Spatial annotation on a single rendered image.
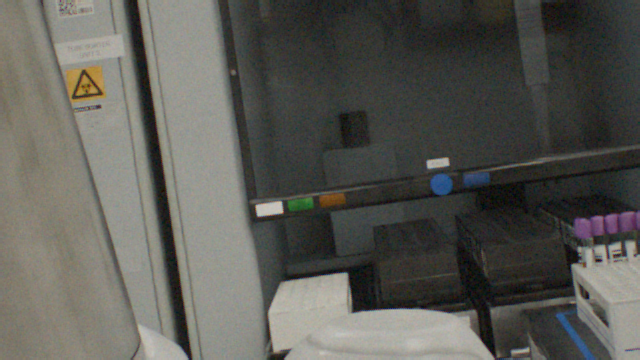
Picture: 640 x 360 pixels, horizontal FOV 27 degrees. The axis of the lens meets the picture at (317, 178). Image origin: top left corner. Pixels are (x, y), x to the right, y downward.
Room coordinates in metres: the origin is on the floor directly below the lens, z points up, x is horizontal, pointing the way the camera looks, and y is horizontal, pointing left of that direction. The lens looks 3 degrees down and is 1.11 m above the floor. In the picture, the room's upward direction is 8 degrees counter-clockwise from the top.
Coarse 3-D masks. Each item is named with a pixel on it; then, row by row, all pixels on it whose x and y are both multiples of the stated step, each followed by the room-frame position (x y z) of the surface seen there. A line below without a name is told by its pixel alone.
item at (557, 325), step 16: (560, 304) 1.65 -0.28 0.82; (576, 304) 1.63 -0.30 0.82; (528, 320) 1.58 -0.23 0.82; (544, 320) 1.56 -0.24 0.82; (560, 320) 1.54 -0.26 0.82; (576, 320) 1.53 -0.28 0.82; (528, 336) 1.63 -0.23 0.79; (544, 336) 1.46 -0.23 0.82; (560, 336) 1.45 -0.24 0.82; (576, 336) 1.44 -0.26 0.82; (592, 336) 1.42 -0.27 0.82; (544, 352) 1.39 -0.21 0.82; (560, 352) 1.37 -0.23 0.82; (576, 352) 1.35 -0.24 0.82; (592, 352) 1.34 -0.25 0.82; (608, 352) 1.33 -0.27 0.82
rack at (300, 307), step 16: (288, 288) 1.85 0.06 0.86; (304, 288) 1.82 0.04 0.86; (320, 288) 1.79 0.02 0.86; (336, 288) 1.77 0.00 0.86; (272, 304) 1.71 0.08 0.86; (288, 304) 1.69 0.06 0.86; (304, 304) 1.67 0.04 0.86; (320, 304) 1.66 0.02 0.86; (336, 304) 1.63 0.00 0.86; (272, 320) 1.63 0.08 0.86; (288, 320) 1.63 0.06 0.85; (304, 320) 1.63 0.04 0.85; (320, 320) 1.63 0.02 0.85; (272, 336) 1.64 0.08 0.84; (288, 336) 1.63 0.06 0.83; (304, 336) 1.63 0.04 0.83
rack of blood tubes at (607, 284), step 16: (576, 272) 1.51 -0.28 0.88; (592, 272) 1.48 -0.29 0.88; (608, 272) 1.46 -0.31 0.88; (624, 272) 1.44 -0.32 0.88; (576, 288) 1.54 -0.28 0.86; (592, 288) 1.38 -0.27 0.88; (608, 288) 1.36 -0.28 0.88; (624, 288) 1.34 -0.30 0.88; (592, 304) 1.48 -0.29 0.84; (608, 304) 1.28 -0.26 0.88; (624, 304) 1.27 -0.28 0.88; (592, 320) 1.42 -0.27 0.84; (608, 320) 1.45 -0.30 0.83; (624, 320) 1.27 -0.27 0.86; (608, 336) 1.31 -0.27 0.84; (624, 336) 1.27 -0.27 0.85; (624, 352) 1.27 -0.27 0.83
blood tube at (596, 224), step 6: (594, 222) 1.52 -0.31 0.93; (600, 222) 1.52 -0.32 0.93; (594, 228) 1.52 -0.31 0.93; (600, 228) 1.52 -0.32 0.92; (594, 234) 1.52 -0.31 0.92; (600, 234) 1.52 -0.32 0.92; (594, 240) 1.52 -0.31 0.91; (600, 240) 1.52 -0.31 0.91; (594, 246) 1.52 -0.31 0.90; (600, 246) 1.52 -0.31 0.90; (600, 252) 1.52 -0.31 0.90; (600, 258) 1.52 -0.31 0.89; (600, 264) 1.52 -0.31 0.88; (606, 264) 1.52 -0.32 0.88
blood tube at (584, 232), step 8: (584, 224) 1.51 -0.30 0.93; (584, 232) 1.51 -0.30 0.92; (584, 240) 1.52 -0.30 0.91; (584, 248) 1.52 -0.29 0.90; (584, 256) 1.52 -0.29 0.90; (592, 256) 1.52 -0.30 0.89; (584, 264) 1.52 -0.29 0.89; (592, 264) 1.52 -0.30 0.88; (584, 296) 1.53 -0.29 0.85; (592, 296) 1.52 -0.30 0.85
